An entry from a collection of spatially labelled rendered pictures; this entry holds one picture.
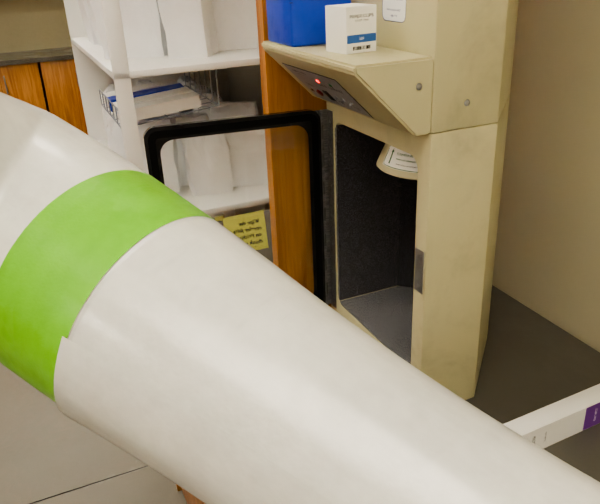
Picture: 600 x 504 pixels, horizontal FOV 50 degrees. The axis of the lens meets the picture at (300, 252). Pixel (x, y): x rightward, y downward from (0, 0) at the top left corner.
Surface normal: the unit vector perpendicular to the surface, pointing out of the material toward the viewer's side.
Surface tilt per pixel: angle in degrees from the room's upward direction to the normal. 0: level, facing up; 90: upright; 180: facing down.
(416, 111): 90
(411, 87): 90
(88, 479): 0
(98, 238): 34
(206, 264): 23
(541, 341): 0
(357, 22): 90
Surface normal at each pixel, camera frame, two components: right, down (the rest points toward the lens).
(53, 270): -0.22, -0.24
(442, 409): 0.29, -0.83
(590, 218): -0.91, 0.21
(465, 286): 0.41, 0.37
